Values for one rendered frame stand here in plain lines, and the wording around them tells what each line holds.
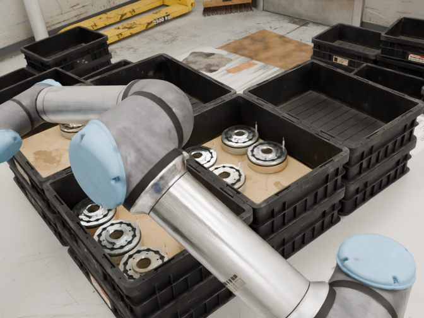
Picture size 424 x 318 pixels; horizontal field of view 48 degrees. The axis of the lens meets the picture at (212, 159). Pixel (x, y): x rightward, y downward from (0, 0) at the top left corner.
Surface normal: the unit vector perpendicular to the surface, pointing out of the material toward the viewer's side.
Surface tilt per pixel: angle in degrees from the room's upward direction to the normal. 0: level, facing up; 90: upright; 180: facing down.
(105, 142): 28
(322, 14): 90
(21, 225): 0
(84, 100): 48
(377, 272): 7
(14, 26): 90
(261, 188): 0
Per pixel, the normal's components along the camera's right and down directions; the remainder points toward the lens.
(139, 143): 0.27, -0.40
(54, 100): -0.58, -0.20
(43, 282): -0.07, -0.80
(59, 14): 0.73, 0.36
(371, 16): -0.69, 0.47
